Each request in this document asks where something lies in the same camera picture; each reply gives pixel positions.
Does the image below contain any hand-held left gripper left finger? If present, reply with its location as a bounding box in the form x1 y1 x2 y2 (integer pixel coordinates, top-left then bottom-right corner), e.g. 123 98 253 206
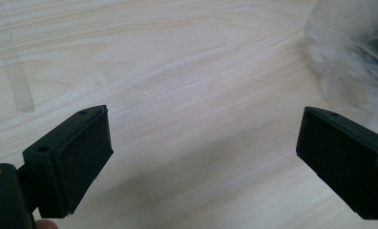
22 104 115 219

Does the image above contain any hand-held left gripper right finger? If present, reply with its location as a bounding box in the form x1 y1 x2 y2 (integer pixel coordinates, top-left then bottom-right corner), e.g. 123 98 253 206
295 106 378 221

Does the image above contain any clear plastic bag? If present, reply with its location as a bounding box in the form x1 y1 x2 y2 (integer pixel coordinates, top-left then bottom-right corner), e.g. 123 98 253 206
304 0 378 141

